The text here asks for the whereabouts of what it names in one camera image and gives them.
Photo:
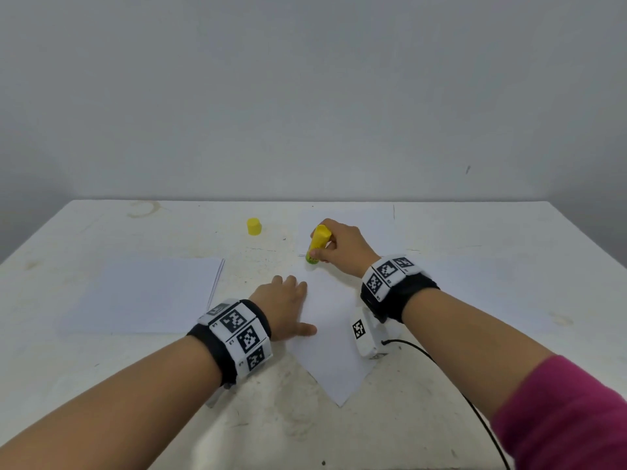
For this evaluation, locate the person's right hand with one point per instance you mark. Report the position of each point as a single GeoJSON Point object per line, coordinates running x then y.
{"type": "Point", "coordinates": [348, 249]}

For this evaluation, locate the person's left hand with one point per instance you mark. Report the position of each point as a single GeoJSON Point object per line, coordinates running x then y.
{"type": "Point", "coordinates": [282, 306]}

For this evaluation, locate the yellow glue stick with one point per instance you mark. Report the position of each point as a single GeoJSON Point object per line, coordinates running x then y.
{"type": "Point", "coordinates": [317, 245]}

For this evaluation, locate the glued white paper sheet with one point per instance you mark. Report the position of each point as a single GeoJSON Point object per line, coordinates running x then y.
{"type": "Point", "coordinates": [333, 362]}
{"type": "Point", "coordinates": [377, 228]}

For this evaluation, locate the yellow glue cap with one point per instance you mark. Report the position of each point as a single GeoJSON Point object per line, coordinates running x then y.
{"type": "Point", "coordinates": [254, 226]}

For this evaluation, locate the stack of white paper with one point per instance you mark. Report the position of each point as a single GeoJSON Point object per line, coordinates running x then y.
{"type": "Point", "coordinates": [142, 293]}
{"type": "Point", "coordinates": [500, 288]}

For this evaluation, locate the person's left forearm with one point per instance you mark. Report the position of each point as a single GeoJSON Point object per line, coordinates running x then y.
{"type": "Point", "coordinates": [103, 411]}

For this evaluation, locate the person's right forearm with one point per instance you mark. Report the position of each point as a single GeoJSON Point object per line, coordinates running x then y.
{"type": "Point", "coordinates": [475, 342]}

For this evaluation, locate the black marker wristband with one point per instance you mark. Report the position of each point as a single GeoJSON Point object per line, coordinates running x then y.
{"type": "Point", "coordinates": [397, 287]}
{"type": "Point", "coordinates": [233, 339]}

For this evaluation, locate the pink sleeve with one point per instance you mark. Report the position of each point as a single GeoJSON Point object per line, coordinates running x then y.
{"type": "Point", "coordinates": [568, 416]}

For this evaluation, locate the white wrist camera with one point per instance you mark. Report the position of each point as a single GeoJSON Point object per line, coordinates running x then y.
{"type": "Point", "coordinates": [367, 333]}
{"type": "Point", "coordinates": [217, 396]}

